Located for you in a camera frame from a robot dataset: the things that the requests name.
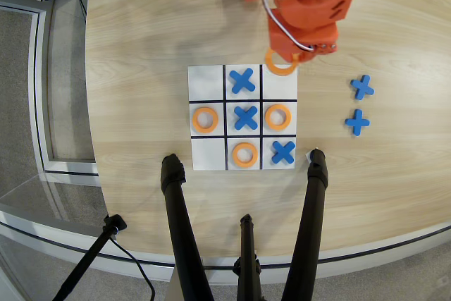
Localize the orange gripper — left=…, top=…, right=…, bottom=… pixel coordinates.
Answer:
left=266, top=8, right=340, bottom=66

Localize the orange foam ring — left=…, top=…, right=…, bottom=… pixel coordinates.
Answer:
left=264, top=48, right=301, bottom=78
left=191, top=106, right=219, bottom=135
left=230, top=142, right=259, bottom=168
left=264, top=103, right=292, bottom=131

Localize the blue foam cross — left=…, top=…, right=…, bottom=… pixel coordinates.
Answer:
left=344, top=109, right=371, bottom=137
left=233, top=106, right=260, bottom=131
left=228, top=68, right=256, bottom=94
left=350, top=74, right=376, bottom=101
left=271, top=140, right=296, bottom=166

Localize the white tic-tac-toe board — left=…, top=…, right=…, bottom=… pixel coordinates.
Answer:
left=187, top=64, right=299, bottom=171

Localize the thin black tripod leg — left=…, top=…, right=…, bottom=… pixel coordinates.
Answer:
left=232, top=213, right=264, bottom=301

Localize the black stand with clamp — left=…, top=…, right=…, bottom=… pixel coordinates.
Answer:
left=51, top=214, right=128, bottom=301

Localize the white servo cable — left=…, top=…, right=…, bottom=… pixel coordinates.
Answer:
left=261, top=0, right=361, bottom=52

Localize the white metal frame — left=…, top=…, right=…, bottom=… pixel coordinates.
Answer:
left=0, top=0, right=103, bottom=186

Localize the black cable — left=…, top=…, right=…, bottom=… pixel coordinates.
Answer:
left=109, top=237, right=156, bottom=301

